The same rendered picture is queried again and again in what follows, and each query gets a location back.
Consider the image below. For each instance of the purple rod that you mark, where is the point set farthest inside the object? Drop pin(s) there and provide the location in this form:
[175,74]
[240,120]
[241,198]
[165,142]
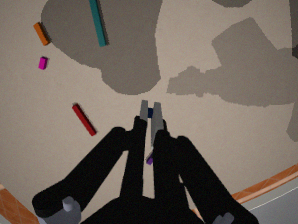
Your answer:
[149,161]

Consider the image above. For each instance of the red rod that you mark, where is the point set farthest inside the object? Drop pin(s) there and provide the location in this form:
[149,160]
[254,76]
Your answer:
[84,119]

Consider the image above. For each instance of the orange rod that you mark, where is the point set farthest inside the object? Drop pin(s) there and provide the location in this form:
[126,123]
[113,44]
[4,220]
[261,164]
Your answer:
[42,34]

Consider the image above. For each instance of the turquoise rod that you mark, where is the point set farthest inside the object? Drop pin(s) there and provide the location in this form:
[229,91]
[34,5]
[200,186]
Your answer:
[97,22]

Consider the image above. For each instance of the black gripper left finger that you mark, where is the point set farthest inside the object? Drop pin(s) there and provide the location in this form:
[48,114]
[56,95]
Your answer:
[63,202]

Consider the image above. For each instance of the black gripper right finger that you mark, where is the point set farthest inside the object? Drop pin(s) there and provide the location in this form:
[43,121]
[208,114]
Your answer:
[213,201]

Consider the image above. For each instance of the small magenta block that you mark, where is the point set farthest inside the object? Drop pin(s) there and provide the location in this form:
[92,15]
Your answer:
[43,63]

